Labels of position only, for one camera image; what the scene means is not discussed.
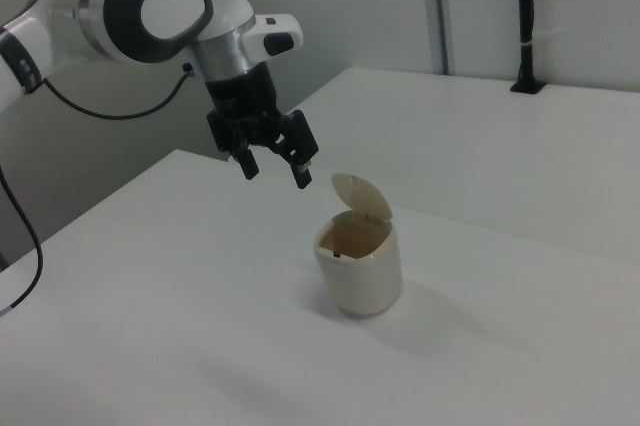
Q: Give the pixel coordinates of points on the small white trash bin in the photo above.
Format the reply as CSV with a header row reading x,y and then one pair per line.
x,y
362,281

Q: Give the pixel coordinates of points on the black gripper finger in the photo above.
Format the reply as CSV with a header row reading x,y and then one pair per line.
x,y
246,162
300,151

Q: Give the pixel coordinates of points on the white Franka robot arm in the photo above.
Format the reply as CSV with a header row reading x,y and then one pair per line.
x,y
165,6

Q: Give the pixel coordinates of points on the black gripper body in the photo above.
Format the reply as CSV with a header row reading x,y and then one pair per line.
x,y
245,101

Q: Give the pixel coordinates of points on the beige trash bin lid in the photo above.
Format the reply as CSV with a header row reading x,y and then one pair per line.
x,y
361,196

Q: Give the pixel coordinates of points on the grey partition frame post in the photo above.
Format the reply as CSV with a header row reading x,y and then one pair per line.
x,y
439,6

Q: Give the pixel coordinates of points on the black clamped pole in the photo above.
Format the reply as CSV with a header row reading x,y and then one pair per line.
x,y
526,21

